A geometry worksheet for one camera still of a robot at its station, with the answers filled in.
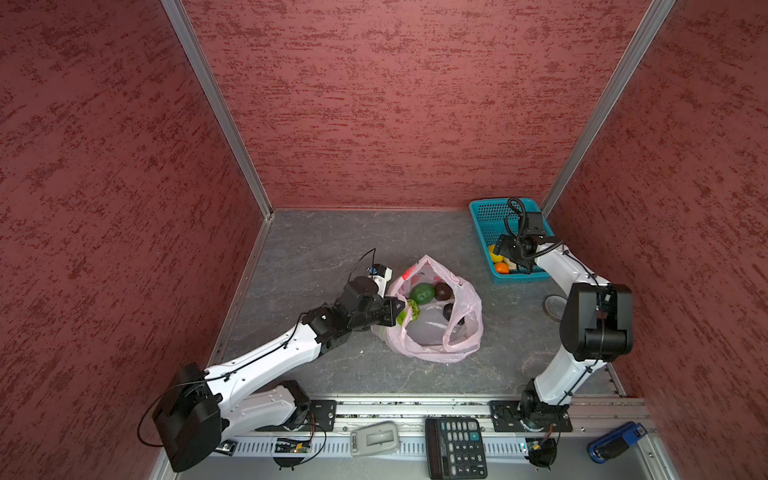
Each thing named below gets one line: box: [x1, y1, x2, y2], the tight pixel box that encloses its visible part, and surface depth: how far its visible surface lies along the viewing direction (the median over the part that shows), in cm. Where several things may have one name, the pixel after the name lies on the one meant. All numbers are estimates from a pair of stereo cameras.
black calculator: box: [425, 417, 488, 480], surface depth 70 cm
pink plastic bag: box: [371, 254, 484, 363], surface depth 78 cm
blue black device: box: [587, 421, 648, 464], surface depth 71 cm
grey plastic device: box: [350, 420, 400, 457], surface depth 70 cm
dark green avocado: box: [410, 282, 435, 305], surface depth 94 cm
